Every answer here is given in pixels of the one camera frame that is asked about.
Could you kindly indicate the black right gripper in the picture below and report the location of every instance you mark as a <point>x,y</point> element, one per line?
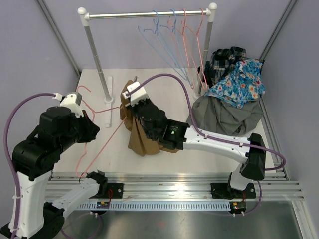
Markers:
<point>136,106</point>

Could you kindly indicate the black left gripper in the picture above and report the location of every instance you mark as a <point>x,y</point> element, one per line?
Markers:
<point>91,129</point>

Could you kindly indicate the tan brown skirt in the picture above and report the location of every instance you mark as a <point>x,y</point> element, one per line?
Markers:
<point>138,141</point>

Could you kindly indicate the grey skirt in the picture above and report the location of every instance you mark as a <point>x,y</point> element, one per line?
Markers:
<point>215,115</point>

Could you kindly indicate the blue wire hanger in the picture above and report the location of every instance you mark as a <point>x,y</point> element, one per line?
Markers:
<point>157,41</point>
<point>169,39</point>

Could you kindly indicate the navy white plaid skirt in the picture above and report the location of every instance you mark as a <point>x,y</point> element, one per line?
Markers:
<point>224,62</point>

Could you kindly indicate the blue floral skirt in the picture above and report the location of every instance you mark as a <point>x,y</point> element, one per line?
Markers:
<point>242,85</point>

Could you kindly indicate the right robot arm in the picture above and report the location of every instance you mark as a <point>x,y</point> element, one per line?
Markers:
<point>174,135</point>

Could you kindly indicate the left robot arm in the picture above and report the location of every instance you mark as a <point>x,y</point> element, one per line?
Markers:
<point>33,159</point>

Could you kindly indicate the metal clothes rack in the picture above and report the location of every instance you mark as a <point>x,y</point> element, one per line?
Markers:
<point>107,83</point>

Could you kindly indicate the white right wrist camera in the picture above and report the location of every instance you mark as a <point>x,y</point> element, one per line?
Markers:
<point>135,93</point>

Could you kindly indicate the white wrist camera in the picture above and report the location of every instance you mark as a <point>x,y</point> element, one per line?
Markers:
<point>135,93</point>
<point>72,101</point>

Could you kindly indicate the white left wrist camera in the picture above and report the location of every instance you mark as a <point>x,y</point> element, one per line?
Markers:
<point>72,101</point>

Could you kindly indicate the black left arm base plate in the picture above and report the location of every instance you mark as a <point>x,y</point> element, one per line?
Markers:
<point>111,190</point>

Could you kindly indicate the white slotted cable duct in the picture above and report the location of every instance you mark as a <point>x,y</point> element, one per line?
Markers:
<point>155,206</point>

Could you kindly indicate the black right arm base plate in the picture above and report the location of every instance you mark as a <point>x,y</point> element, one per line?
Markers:
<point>224,191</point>

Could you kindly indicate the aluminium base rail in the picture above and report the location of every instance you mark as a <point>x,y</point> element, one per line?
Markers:
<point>195,188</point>

